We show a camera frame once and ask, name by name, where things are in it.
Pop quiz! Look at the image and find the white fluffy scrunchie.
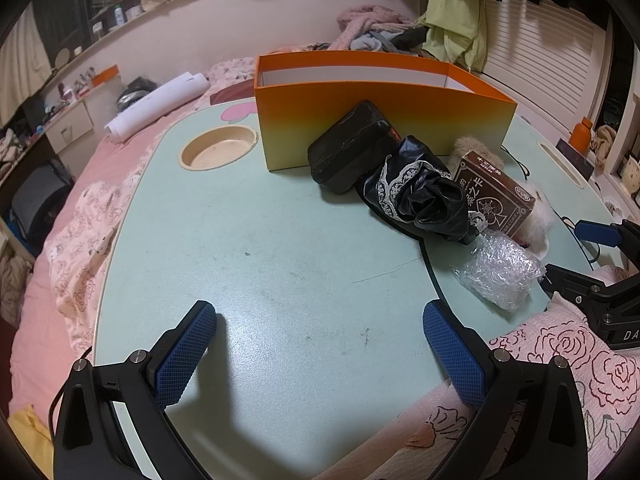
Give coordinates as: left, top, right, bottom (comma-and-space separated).
513, 182, 555, 259

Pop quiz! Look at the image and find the mint green lap table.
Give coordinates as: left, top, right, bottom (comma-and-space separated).
93, 94, 609, 480

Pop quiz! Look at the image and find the white bedside drawer cabinet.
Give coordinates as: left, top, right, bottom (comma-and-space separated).
44, 100, 99, 156

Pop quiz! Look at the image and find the white paper roll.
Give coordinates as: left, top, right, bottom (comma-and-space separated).
105, 73, 209, 143

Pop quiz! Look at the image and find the clear plastic wrap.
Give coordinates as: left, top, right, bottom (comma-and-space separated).
454, 231, 544, 313

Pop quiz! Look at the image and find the dark red pillow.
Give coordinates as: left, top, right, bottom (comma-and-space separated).
209, 79, 254, 105

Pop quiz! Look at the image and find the smartphone on stand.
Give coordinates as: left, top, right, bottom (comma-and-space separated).
555, 139, 594, 181

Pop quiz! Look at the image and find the small orange box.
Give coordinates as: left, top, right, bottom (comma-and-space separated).
91, 65, 119, 88

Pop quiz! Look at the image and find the beige fluffy scrunchie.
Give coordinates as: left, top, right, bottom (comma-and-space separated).
446, 136, 504, 176

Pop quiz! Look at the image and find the pile of clothes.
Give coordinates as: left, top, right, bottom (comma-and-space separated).
329, 4, 430, 54

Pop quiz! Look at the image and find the orange bottle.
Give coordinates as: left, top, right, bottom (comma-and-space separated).
568, 117, 592, 157

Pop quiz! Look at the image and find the black lace fabric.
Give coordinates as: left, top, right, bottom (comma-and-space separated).
361, 136, 488, 245

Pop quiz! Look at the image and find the pink floral blanket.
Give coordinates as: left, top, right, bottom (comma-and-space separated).
44, 58, 256, 356

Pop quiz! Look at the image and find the beige curtain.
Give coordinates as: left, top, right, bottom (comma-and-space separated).
0, 3, 52, 127

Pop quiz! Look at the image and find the orange white cardboard box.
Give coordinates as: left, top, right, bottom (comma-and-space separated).
254, 51, 516, 171

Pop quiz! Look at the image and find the brown playing card box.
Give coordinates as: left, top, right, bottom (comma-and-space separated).
454, 151, 536, 237

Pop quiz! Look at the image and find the green hanging cloth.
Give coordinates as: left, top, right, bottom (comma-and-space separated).
416, 0, 487, 73

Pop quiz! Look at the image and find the black pouch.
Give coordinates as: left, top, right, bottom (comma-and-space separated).
307, 100, 401, 194

